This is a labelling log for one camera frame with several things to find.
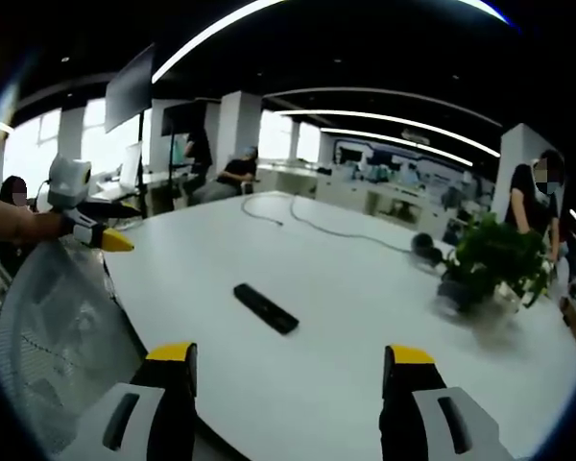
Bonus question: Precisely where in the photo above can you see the black monitor stand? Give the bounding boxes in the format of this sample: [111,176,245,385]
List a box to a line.
[136,109,150,220]

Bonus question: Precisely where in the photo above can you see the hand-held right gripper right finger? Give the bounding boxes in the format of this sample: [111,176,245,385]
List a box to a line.
[378,343,515,461]

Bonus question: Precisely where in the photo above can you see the black remote control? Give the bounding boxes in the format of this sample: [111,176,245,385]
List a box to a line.
[233,282,300,335]

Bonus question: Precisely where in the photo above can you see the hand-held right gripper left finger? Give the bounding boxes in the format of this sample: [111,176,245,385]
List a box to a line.
[57,341,199,461]

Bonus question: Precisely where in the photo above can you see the large black monitor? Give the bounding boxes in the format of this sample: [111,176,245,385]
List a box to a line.
[104,42,156,134]

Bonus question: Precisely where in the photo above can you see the grey cable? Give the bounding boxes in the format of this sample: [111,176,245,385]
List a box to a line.
[241,191,414,254]

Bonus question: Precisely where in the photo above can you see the black hanging screen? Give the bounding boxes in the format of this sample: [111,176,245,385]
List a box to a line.
[160,101,207,138]

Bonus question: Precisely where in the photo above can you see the grey mesh office chair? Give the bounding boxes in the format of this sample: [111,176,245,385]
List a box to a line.
[0,237,148,455]

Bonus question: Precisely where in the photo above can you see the white desktop monitor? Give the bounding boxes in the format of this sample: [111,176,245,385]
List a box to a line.
[118,141,143,193]

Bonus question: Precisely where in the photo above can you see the black headphones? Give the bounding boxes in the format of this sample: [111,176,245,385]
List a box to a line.
[409,231,445,268]

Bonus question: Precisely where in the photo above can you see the green potted plant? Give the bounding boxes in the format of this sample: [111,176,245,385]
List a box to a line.
[436,210,553,321]

